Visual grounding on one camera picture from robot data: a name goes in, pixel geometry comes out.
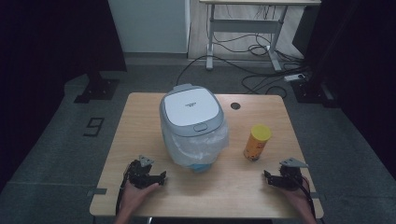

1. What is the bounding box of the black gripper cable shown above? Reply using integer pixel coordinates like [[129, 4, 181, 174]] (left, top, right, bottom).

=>
[[293, 175, 318, 219], [115, 163, 133, 217]]

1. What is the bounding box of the black floor stand base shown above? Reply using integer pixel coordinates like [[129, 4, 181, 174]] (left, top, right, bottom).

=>
[[73, 70, 120, 105], [290, 77, 340, 109]]

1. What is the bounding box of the tangle of black floor cables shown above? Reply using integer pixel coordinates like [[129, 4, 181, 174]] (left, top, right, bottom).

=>
[[211, 6, 312, 100]]

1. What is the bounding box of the black floor cable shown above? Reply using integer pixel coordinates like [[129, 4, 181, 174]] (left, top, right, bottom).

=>
[[175, 54, 300, 87]]

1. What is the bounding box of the white power strip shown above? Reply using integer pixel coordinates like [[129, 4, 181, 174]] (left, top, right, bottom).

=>
[[283, 72, 308, 83]]

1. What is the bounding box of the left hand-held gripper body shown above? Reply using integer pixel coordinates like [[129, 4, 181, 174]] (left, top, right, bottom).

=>
[[125, 154, 158, 190]]

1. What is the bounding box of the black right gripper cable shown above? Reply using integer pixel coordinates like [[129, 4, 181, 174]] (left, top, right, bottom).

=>
[[293, 175, 318, 219]]

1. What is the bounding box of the white metal-frame desk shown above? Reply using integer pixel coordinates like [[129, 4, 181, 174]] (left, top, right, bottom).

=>
[[199, 0, 322, 73]]

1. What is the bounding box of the yellow-lidded orange canister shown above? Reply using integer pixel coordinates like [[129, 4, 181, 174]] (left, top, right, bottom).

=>
[[243, 123, 273, 162]]

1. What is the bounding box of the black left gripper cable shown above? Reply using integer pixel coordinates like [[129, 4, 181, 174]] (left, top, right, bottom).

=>
[[115, 163, 133, 217]]

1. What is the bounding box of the dark curtain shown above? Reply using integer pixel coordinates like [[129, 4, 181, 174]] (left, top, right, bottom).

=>
[[292, 0, 396, 181], [0, 0, 128, 194]]

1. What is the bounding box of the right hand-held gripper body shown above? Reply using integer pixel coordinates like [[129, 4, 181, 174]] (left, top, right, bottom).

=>
[[277, 157, 310, 191]]

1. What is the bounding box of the white grey lidded trash can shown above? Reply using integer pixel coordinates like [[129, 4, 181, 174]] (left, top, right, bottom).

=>
[[159, 83, 226, 174]]

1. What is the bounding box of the clear plastic trash bag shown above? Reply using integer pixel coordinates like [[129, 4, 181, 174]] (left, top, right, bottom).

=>
[[162, 122, 230, 172]]

